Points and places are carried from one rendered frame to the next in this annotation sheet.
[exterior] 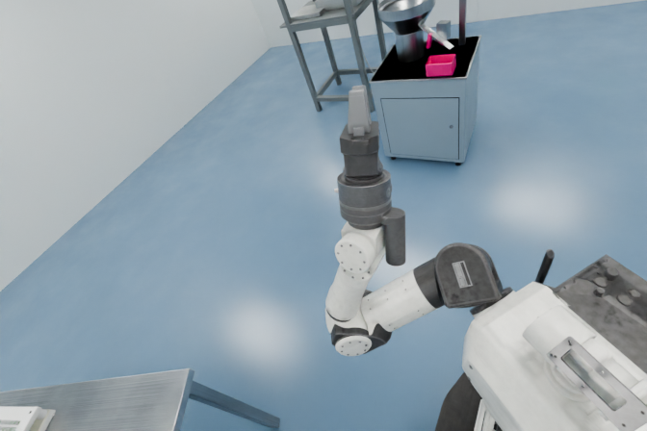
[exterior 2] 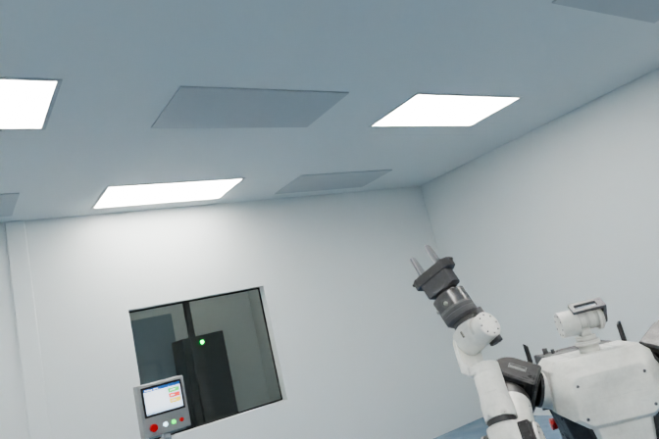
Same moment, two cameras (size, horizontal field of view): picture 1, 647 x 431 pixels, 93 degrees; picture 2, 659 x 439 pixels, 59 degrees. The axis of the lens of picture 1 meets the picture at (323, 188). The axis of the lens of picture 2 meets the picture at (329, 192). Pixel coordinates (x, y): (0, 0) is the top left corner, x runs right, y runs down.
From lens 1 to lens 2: 1.53 m
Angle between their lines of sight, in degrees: 91
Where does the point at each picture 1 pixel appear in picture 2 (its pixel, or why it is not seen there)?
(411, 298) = (519, 398)
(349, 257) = (488, 323)
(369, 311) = not seen: hidden behind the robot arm
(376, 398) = not seen: outside the picture
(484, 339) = (562, 364)
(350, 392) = not seen: outside the picture
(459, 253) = (503, 361)
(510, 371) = (582, 360)
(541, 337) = (566, 316)
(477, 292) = (532, 368)
